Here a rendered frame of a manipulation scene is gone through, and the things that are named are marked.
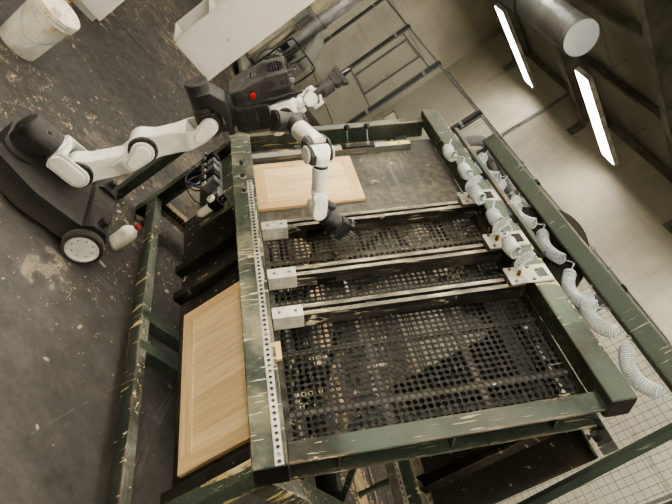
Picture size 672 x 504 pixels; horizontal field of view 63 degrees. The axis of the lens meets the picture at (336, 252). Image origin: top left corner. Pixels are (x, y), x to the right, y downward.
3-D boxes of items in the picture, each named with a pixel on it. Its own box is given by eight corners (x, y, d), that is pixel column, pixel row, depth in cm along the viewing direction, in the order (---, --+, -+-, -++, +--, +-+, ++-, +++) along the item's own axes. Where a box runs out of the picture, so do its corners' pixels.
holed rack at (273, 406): (246, 181, 296) (246, 180, 295) (252, 180, 296) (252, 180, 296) (275, 466, 173) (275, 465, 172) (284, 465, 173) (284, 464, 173)
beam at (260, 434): (231, 149, 343) (229, 133, 336) (250, 147, 345) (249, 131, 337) (254, 488, 179) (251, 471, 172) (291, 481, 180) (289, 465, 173)
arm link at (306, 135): (337, 139, 232) (313, 119, 248) (310, 141, 226) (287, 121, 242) (334, 163, 239) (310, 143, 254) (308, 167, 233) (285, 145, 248)
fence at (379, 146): (252, 159, 322) (251, 154, 319) (408, 145, 334) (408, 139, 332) (252, 164, 318) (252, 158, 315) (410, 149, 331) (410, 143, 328)
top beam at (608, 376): (419, 123, 355) (421, 109, 348) (434, 122, 356) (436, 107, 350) (603, 418, 191) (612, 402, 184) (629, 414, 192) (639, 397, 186)
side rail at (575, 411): (288, 458, 186) (286, 441, 179) (585, 408, 201) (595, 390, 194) (291, 480, 181) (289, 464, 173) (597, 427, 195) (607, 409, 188)
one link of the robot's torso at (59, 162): (40, 166, 258) (60, 150, 255) (49, 144, 273) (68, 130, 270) (76, 193, 271) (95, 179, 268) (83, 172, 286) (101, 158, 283)
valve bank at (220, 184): (183, 160, 314) (215, 137, 308) (200, 177, 323) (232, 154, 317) (180, 211, 277) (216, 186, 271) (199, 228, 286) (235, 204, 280)
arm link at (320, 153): (331, 190, 242) (336, 149, 232) (311, 193, 237) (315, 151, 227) (320, 180, 249) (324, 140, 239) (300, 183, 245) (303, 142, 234)
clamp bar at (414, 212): (261, 231, 271) (257, 191, 255) (488, 205, 286) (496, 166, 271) (263, 243, 263) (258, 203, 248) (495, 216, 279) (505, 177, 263)
